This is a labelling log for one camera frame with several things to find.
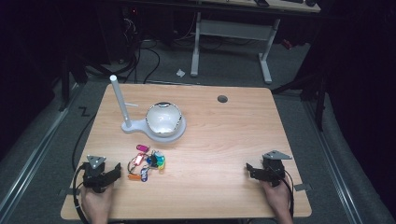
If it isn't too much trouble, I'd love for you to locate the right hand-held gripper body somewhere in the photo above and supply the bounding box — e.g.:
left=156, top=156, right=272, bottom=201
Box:
left=261, top=149, right=293, bottom=189

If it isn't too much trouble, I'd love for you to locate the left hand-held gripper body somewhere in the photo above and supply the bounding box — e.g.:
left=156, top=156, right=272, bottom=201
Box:
left=81, top=154, right=110, bottom=194

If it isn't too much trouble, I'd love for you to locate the pile of colourful key tags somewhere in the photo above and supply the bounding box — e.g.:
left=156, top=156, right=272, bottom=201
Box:
left=127, top=143, right=167, bottom=183

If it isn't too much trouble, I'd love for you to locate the person's left hand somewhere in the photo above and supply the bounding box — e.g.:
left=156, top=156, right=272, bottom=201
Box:
left=80, top=182, right=115, bottom=224

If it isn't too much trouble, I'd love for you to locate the person's right hand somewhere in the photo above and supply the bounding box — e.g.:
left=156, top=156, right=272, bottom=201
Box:
left=259, top=179, right=294, bottom=224

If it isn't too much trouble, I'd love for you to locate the grey tape strip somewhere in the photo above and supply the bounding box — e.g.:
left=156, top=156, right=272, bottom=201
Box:
left=293, top=183, right=313, bottom=192
left=58, top=188, right=77, bottom=198

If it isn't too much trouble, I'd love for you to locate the white stand with upright pole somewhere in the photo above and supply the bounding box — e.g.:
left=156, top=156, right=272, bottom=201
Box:
left=108, top=74, right=188, bottom=145

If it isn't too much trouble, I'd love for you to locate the white bowl with silver rim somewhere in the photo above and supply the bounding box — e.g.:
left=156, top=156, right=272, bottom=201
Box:
left=145, top=101, right=183, bottom=138

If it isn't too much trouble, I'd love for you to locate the black metal stand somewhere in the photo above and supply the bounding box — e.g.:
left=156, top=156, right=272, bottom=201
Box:
left=270, top=69, right=332, bottom=133
left=57, top=54, right=92, bottom=113

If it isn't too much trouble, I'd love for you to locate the dark computer tower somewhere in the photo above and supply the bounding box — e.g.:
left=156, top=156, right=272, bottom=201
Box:
left=106, top=4, right=143, bottom=64

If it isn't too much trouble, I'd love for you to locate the white-framed desk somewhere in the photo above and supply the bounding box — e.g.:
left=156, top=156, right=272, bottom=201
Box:
left=190, top=0, right=322, bottom=85

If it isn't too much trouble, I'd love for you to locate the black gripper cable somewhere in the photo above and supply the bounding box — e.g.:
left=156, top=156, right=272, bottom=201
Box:
left=274, top=167, right=296, bottom=219
left=71, top=163, right=92, bottom=224

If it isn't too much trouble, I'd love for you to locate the black floor cable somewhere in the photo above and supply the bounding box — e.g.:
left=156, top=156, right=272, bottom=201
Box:
left=71, top=113, right=98, bottom=172

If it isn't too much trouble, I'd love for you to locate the metal floor rail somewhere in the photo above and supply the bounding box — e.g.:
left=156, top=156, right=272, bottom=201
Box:
left=303, top=99, right=365, bottom=224
left=0, top=82, right=82, bottom=217

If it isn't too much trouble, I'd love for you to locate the bundle of black floor cables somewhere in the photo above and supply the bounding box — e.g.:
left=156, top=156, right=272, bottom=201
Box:
left=122, top=18, right=162, bottom=85

